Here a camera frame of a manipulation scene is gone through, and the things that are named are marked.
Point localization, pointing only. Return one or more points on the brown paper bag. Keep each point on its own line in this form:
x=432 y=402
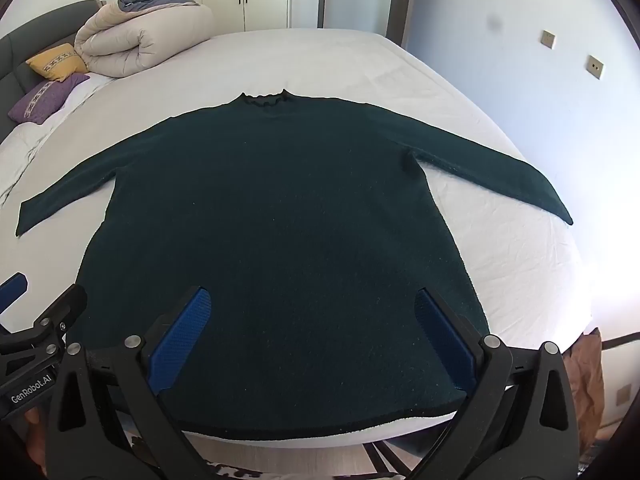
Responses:
x=585 y=375

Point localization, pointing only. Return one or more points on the yellow patterned pillow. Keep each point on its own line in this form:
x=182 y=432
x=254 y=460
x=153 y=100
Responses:
x=57 y=60

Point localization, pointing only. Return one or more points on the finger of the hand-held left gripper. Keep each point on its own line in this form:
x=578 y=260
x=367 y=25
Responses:
x=65 y=310
x=12 y=287

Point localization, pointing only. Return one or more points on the grey blue folded blanket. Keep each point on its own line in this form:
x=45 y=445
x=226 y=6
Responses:
x=137 y=1

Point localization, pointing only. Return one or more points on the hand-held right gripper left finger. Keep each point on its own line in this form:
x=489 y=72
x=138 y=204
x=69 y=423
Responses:
x=182 y=340

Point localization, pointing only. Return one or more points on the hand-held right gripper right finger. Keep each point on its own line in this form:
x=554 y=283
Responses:
x=445 y=340

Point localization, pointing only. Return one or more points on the beige folded duvet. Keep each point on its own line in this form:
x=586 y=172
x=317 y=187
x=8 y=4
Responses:
x=150 y=42

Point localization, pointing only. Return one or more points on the grey padded headboard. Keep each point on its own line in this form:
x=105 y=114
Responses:
x=30 y=35

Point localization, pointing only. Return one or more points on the white door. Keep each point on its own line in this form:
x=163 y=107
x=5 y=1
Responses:
x=360 y=5

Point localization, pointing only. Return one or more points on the purple patterned pillow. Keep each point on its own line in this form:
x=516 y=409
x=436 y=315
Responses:
x=42 y=100

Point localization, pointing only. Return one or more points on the beige wall outlet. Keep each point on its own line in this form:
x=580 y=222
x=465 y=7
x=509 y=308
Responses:
x=622 y=393

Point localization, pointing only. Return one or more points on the white bed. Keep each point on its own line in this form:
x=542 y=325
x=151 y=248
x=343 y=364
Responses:
x=475 y=260

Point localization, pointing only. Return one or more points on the person's left hand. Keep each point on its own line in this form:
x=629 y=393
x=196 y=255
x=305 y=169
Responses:
x=34 y=419

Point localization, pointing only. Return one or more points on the dark green sweater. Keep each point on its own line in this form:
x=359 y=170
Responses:
x=300 y=210

